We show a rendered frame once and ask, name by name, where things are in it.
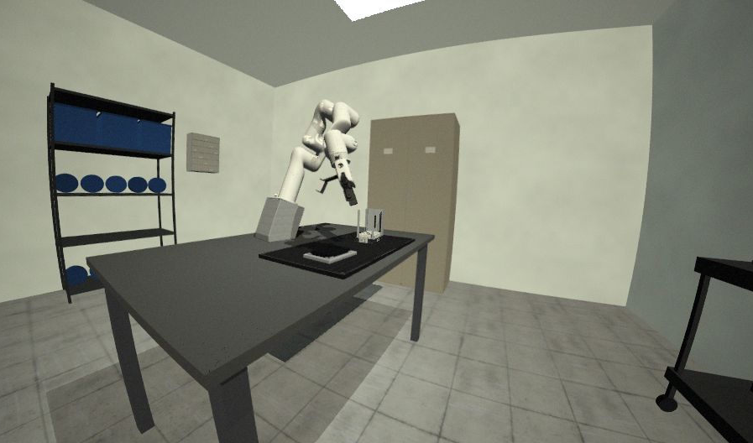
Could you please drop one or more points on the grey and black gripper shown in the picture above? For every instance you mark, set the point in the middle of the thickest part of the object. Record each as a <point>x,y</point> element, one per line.
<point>342,169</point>

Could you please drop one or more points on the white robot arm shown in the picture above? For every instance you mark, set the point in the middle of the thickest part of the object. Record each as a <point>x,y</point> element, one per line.
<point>335,142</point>

